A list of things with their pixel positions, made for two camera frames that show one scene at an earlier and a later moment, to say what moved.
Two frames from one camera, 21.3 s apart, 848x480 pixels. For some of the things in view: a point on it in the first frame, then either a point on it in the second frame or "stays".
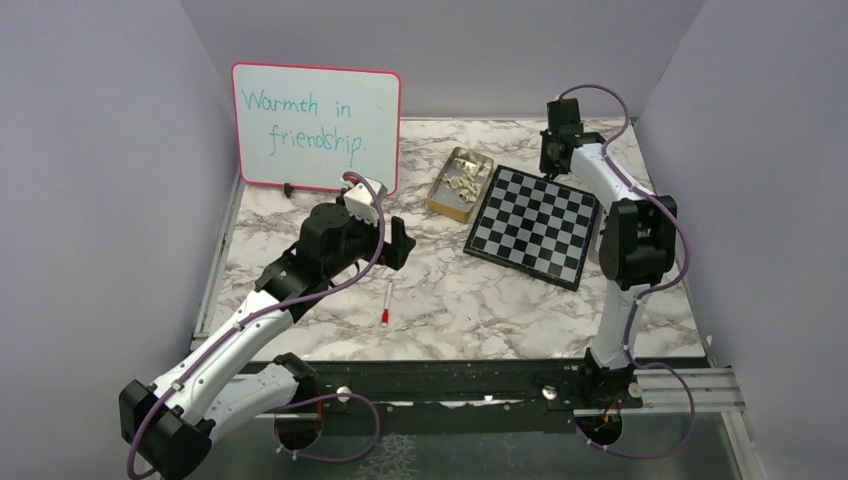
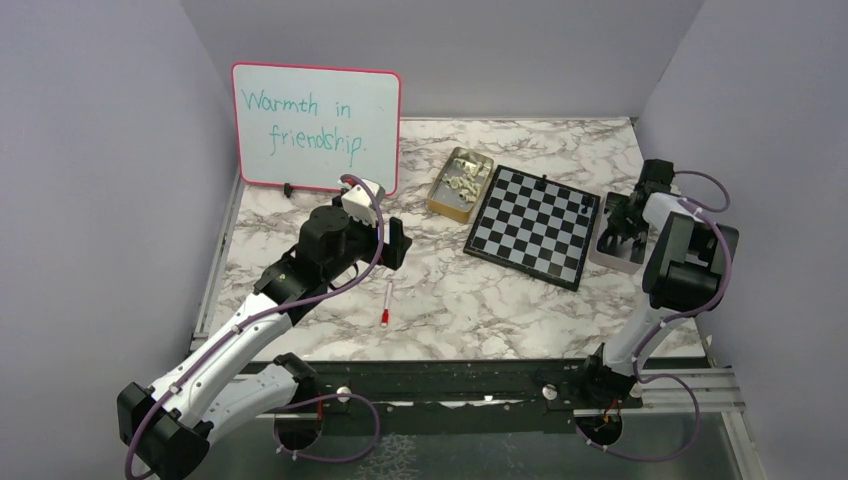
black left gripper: [395, 254] stays
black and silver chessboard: [544, 228] stays
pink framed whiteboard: [305, 126] stays
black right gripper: [544, 165] to [625, 230]
